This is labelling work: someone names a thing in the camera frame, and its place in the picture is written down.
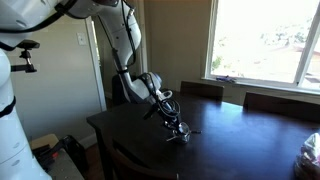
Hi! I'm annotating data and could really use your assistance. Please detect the grey equipment case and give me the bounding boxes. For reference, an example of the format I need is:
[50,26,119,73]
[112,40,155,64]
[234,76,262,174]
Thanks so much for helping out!
[41,148,86,180]

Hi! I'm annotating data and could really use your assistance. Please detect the white-framed window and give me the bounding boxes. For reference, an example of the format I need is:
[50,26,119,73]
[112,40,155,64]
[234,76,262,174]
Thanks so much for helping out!
[203,0,320,94]

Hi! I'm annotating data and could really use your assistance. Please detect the straight-back dark wooden chair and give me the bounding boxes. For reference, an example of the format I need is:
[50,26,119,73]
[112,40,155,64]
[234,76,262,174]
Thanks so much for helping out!
[179,80,225,102]
[243,91,320,124]

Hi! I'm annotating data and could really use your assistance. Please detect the small blue object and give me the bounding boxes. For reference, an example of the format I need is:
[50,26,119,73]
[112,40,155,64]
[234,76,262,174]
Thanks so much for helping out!
[215,75,237,84]

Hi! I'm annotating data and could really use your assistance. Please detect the white door casing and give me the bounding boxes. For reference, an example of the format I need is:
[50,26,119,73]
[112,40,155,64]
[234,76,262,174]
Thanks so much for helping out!
[84,16,108,113]

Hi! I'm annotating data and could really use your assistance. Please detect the black bag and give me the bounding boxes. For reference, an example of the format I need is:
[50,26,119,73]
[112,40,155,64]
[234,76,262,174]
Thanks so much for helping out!
[49,134,90,176]

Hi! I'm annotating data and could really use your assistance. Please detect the largest steel measuring cup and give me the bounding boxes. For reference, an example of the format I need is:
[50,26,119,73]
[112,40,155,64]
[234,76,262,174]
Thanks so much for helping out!
[173,131,192,145]

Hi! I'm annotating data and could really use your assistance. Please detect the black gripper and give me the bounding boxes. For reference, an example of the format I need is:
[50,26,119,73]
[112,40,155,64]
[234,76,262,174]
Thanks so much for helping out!
[159,107,183,133]

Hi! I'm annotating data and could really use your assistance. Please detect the tan cardboard box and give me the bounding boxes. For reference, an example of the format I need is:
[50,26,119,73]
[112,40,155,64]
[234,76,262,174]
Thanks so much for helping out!
[29,132,60,150]

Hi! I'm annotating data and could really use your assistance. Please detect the white wall switch plate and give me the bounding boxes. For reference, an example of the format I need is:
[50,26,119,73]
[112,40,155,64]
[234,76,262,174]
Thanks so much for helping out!
[76,32,88,47]

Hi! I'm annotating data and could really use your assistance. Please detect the black clamp bracket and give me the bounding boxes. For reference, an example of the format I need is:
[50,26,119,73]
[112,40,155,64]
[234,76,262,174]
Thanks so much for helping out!
[9,39,41,74]

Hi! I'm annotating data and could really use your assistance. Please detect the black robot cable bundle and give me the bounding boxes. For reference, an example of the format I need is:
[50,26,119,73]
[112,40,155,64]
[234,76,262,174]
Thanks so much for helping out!
[0,0,183,122]

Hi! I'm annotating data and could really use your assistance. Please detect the black chair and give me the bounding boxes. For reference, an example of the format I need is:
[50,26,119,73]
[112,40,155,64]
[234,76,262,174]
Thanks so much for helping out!
[110,73,133,108]

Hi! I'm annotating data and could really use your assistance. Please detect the curved-back dark wooden chair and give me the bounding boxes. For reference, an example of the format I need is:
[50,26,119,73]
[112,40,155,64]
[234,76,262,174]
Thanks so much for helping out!
[99,131,179,180]

